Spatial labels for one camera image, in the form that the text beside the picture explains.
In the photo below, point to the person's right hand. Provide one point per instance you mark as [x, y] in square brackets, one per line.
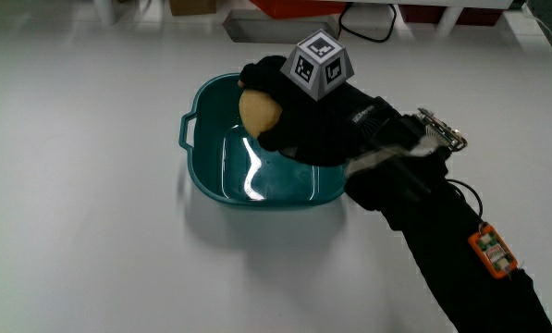
[322, 129]

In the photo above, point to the yellow potato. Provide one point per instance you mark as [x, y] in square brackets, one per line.
[258, 112]

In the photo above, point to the teal plastic basin plate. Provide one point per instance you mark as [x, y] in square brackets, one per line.
[275, 185]

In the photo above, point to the person's right forearm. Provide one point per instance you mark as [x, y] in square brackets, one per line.
[446, 240]

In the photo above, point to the grey metal tray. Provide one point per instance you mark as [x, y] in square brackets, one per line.
[275, 30]

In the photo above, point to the wrist circuit board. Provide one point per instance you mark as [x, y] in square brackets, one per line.
[442, 129]

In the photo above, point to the white table leg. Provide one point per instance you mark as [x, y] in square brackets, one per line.
[105, 11]
[447, 20]

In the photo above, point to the cardboard box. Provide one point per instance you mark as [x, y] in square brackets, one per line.
[192, 6]

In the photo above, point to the dark red box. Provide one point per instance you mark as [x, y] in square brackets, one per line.
[481, 16]

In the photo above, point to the orange sensor module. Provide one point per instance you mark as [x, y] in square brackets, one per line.
[493, 252]

